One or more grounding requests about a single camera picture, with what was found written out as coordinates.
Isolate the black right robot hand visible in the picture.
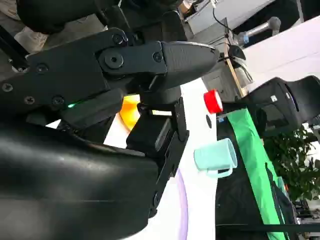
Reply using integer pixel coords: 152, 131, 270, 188
0, 0, 221, 240

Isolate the lilac plate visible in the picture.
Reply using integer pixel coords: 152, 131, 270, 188
172, 167, 189, 240

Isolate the pale green mug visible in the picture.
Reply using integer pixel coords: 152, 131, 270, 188
193, 137, 238, 180

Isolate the red round push button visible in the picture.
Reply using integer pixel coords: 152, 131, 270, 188
203, 89, 224, 115

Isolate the black fabric bag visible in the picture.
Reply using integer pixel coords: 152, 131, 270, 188
215, 106, 300, 240

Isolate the grey cabinet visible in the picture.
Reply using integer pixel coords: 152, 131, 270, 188
201, 59, 244, 101

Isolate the green cloth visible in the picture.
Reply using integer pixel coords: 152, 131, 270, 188
226, 107, 289, 240

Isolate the wooden stick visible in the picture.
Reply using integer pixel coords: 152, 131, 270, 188
224, 44, 249, 99

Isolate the grey and black machine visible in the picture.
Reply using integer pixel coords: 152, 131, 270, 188
228, 44, 254, 86

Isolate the black chair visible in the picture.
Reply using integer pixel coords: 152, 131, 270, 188
246, 74, 320, 138

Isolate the green leafy plant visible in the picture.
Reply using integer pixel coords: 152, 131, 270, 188
262, 124, 320, 202

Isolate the black hanging cable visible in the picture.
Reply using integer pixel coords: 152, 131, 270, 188
212, 6, 236, 46

